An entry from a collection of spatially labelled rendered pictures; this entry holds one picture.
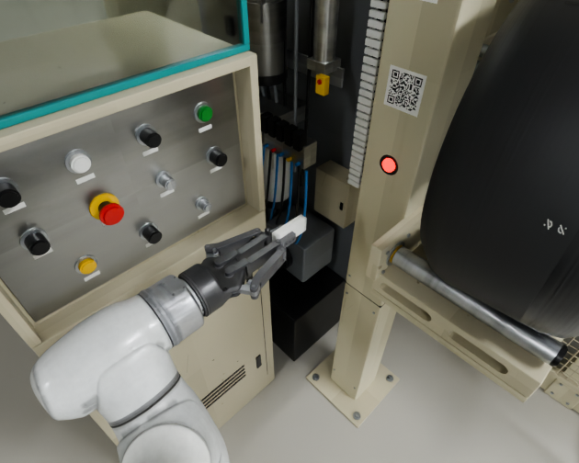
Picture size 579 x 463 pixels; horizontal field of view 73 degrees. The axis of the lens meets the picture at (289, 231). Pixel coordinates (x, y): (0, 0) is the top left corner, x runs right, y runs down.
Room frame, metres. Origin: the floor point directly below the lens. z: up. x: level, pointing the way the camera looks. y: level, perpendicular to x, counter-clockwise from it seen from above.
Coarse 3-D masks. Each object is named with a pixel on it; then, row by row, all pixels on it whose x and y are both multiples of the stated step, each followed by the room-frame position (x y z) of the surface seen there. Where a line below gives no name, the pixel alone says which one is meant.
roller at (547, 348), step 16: (400, 256) 0.56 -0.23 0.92; (416, 256) 0.56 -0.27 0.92; (416, 272) 0.53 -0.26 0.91; (432, 272) 0.52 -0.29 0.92; (432, 288) 0.50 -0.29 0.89; (448, 288) 0.48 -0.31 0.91; (464, 304) 0.45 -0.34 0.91; (480, 304) 0.44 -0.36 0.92; (480, 320) 0.42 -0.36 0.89; (496, 320) 0.41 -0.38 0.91; (512, 320) 0.40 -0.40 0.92; (512, 336) 0.38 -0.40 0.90; (528, 336) 0.37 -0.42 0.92; (544, 336) 0.37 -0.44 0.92; (544, 352) 0.35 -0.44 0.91; (560, 352) 0.34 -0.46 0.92
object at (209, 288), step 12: (204, 264) 0.41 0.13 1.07; (228, 264) 0.41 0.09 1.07; (180, 276) 0.37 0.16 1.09; (192, 276) 0.36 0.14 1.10; (204, 276) 0.36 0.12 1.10; (216, 276) 0.38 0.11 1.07; (240, 276) 0.38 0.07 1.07; (192, 288) 0.34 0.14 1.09; (204, 288) 0.34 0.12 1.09; (216, 288) 0.35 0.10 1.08; (228, 288) 0.36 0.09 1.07; (204, 300) 0.33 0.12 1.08; (216, 300) 0.34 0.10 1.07; (204, 312) 0.33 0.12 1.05
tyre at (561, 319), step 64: (576, 0) 0.50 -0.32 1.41; (512, 64) 0.46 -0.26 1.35; (576, 64) 0.43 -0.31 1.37; (448, 128) 0.48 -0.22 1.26; (512, 128) 0.41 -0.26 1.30; (576, 128) 0.38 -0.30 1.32; (448, 192) 0.41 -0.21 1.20; (512, 192) 0.37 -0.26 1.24; (576, 192) 0.34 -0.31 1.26; (448, 256) 0.39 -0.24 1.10; (512, 256) 0.34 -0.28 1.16; (576, 256) 0.30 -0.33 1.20; (576, 320) 0.29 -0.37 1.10
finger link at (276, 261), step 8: (280, 248) 0.44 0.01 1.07; (272, 256) 0.42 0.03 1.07; (280, 256) 0.42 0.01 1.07; (272, 264) 0.40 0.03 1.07; (280, 264) 0.42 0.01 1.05; (256, 272) 0.39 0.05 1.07; (264, 272) 0.39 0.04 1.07; (272, 272) 0.40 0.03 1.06; (256, 280) 0.37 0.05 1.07; (264, 280) 0.38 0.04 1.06; (256, 288) 0.36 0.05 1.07; (256, 296) 0.36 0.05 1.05
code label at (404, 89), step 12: (396, 72) 0.71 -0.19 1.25; (408, 72) 0.69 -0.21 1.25; (396, 84) 0.70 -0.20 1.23; (408, 84) 0.69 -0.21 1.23; (420, 84) 0.67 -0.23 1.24; (396, 96) 0.70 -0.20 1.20; (408, 96) 0.68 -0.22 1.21; (420, 96) 0.67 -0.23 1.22; (396, 108) 0.70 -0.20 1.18; (408, 108) 0.68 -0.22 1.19
